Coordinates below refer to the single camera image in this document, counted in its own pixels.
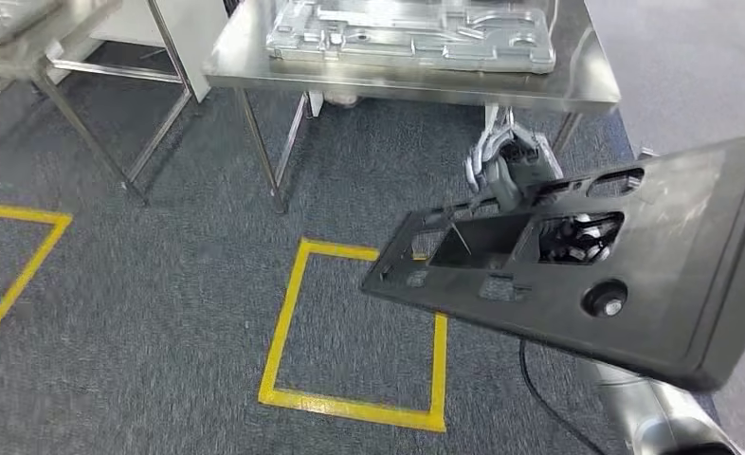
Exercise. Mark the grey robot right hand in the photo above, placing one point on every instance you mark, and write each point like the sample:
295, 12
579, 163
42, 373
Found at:
529, 160

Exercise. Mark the black plastic panel part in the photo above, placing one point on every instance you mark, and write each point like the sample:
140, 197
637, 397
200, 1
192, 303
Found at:
661, 251

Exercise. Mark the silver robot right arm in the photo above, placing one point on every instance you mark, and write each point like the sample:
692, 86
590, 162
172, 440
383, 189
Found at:
655, 414

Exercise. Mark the stainless steel workbench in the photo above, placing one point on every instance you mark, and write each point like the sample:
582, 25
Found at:
410, 85

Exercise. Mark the large stamped metal plate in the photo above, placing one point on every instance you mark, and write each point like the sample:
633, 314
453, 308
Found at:
410, 44
8, 19

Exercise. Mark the white cabinet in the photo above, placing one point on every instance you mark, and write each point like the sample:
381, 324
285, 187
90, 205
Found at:
190, 38

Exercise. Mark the steel table with rails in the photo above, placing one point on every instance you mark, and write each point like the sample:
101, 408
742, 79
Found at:
77, 25

